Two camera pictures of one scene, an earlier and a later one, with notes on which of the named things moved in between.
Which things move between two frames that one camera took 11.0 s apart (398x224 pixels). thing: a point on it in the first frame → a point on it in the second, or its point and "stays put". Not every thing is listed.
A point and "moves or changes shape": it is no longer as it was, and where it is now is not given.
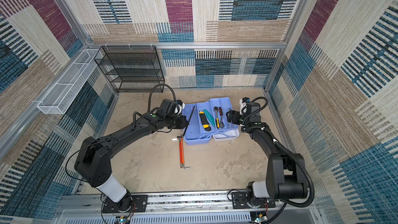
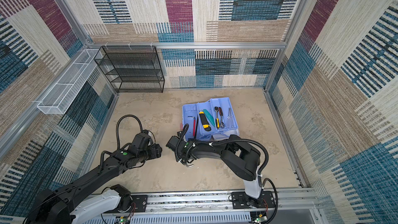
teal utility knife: (210, 117) stays put
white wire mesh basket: (60, 96) stays put
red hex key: (180, 153) moves or changes shape
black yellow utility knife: (206, 126) stays put
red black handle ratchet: (222, 124) stays put
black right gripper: (235, 118) → (178, 155)
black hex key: (187, 123) → (196, 126)
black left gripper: (182, 124) → (156, 150)
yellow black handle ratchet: (217, 119) stays put
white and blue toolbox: (208, 120) stays put
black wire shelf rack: (131, 69) stays put
